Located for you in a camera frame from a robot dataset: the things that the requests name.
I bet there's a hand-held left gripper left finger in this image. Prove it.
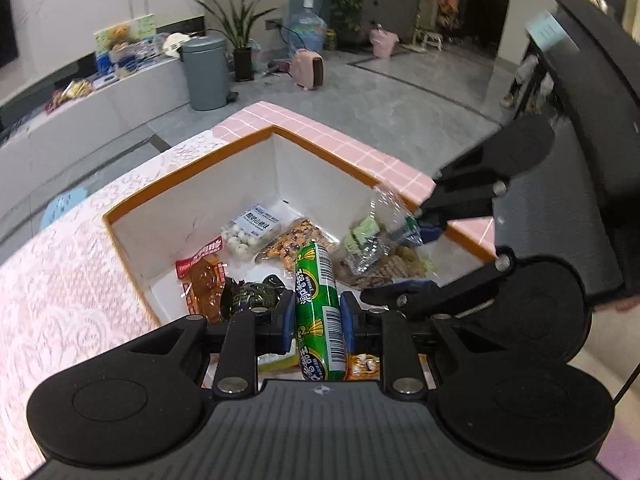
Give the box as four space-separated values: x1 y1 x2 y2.
120 290 297 401

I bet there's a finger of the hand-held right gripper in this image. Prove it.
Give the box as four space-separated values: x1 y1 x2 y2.
360 247 518 322
417 146 510 245

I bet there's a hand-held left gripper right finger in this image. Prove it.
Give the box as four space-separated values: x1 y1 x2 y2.
340 291 503 401

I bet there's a green sausage stick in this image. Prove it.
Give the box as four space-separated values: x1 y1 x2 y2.
292 241 348 383

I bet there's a dark green snack packet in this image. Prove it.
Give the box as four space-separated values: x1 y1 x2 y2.
227 274 287 318

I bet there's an orange snack packet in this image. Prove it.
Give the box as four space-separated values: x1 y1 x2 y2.
346 352 385 382

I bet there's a clear packet of green crackers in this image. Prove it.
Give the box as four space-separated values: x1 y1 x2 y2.
332 185 438 291

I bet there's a clear packet of orange peanuts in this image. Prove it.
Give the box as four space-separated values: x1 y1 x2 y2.
255 216 341 272

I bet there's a clear packet of white balls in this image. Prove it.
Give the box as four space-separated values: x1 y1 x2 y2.
221 204 287 261

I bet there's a red-brown braised snack packet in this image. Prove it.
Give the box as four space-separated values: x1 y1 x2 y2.
175 237 228 325

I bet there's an orange cardboard box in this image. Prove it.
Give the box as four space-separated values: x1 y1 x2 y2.
102 126 497 386

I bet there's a pile of packaged snacks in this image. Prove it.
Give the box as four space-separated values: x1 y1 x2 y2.
46 77 96 112

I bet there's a black table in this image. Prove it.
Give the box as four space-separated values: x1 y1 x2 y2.
520 0 640 301

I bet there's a light blue paper sheet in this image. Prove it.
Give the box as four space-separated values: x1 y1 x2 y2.
525 12 581 53

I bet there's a pink bucket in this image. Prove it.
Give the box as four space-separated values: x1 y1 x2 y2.
369 26 401 59

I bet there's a white step stool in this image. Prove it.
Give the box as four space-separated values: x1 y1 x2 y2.
414 30 447 52

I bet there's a pink space heater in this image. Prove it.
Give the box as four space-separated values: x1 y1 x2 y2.
290 48 326 92

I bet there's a white lace tablecloth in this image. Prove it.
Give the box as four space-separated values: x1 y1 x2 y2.
0 130 231 480

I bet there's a blue water jug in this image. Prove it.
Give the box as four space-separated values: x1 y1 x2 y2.
281 0 329 56

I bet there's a light blue cloth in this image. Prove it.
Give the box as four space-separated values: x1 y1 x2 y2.
39 186 90 231

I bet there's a potted long-leaf plant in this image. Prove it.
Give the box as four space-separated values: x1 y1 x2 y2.
191 0 283 82

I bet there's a grey pedal trash can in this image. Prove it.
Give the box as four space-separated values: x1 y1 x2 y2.
180 30 235 112

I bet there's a grey TV console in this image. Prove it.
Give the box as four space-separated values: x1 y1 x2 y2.
0 52 193 161

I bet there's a blue and white box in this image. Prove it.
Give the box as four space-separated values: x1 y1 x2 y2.
95 50 136 78

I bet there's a brown teddy bear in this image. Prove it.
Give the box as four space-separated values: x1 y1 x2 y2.
107 24 133 51

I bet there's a black cable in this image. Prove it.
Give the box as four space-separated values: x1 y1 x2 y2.
612 360 640 406

